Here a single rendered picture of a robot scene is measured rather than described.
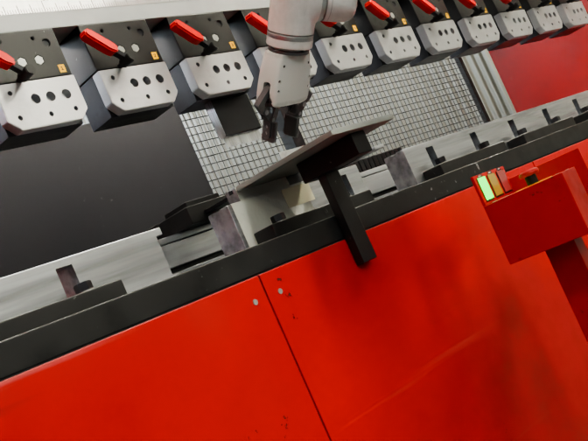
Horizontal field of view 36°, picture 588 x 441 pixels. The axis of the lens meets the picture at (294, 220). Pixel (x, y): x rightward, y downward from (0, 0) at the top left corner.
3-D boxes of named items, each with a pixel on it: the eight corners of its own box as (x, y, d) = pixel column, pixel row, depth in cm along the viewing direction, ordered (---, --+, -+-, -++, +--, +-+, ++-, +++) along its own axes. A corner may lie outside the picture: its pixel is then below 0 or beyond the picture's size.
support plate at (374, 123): (332, 135, 150) (330, 129, 150) (237, 192, 168) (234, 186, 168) (394, 118, 163) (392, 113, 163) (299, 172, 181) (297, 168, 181)
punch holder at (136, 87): (116, 112, 152) (78, 24, 153) (91, 132, 158) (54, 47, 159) (182, 100, 163) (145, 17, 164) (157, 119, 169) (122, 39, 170)
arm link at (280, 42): (290, 24, 168) (288, 40, 169) (257, 28, 162) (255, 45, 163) (325, 34, 163) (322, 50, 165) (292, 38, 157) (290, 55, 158)
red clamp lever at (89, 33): (87, 24, 149) (137, 53, 154) (75, 36, 152) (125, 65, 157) (85, 32, 148) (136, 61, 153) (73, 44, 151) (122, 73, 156)
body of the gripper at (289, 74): (291, 36, 169) (286, 94, 173) (255, 41, 162) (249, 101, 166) (323, 45, 165) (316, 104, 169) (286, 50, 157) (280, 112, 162)
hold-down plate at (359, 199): (278, 239, 161) (271, 224, 161) (259, 248, 165) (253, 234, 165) (376, 202, 183) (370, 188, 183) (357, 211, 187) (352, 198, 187)
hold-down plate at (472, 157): (445, 176, 202) (439, 164, 202) (427, 185, 206) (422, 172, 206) (509, 151, 224) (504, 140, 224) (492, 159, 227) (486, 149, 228)
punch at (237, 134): (230, 145, 172) (210, 100, 173) (224, 150, 173) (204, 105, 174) (265, 136, 179) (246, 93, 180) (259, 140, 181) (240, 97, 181)
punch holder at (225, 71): (202, 96, 166) (166, 16, 168) (176, 115, 172) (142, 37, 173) (257, 86, 177) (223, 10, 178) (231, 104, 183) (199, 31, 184)
